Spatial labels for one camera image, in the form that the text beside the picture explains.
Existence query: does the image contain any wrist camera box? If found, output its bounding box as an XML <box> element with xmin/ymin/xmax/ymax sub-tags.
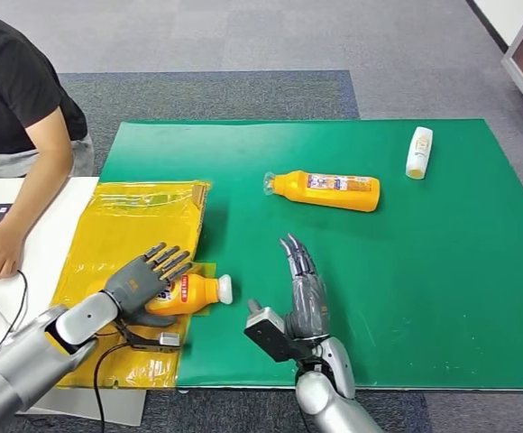
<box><xmin>116</xmin><ymin>319</ymin><xmax>181</xmax><ymax>354</ymax></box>
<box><xmin>244</xmin><ymin>306</ymin><xmax>321</xmax><ymax>364</ymax></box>

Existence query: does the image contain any yellow plastic sheet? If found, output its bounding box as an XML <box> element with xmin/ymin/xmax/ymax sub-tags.
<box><xmin>50</xmin><ymin>180</ymin><xmax>217</xmax><ymax>390</ymax></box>

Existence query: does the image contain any black cable on desk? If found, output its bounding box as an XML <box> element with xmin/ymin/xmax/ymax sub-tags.
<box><xmin>0</xmin><ymin>270</ymin><xmax>30</xmax><ymax>383</ymax></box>

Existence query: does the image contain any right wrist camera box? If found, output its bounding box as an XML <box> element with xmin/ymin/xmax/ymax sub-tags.
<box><xmin>244</xmin><ymin>306</ymin><xmax>321</xmax><ymax>364</ymax></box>

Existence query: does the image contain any orange bottle with white cap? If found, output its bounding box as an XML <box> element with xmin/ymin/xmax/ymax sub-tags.
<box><xmin>143</xmin><ymin>273</ymin><xmax>234</xmax><ymax>317</ymax></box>

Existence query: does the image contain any green mat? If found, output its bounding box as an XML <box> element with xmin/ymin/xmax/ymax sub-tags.
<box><xmin>99</xmin><ymin>118</ymin><xmax>523</xmax><ymax>392</ymax></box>

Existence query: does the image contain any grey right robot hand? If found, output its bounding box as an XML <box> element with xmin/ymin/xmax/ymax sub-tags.
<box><xmin>246</xmin><ymin>233</ymin><xmax>331</xmax><ymax>342</ymax></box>

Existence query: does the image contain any small white bottle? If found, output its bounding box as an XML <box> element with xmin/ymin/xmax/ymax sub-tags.
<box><xmin>405</xmin><ymin>125</ymin><xmax>435</xmax><ymax>180</ymax></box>

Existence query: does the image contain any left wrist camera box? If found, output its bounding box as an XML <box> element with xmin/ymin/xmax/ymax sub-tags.
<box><xmin>116</xmin><ymin>319</ymin><xmax>181</xmax><ymax>354</ymax></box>

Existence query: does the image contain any person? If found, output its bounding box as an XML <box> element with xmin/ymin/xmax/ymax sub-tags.
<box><xmin>0</xmin><ymin>8</ymin><xmax>94</xmax><ymax>179</ymax></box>

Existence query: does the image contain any orange bottle with clear cap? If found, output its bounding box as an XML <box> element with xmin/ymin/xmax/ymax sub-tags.
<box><xmin>262</xmin><ymin>170</ymin><xmax>381</xmax><ymax>213</ymax></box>

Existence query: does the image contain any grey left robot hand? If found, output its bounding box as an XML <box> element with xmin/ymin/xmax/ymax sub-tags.
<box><xmin>103</xmin><ymin>242</ymin><xmax>193</xmax><ymax>328</ymax></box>

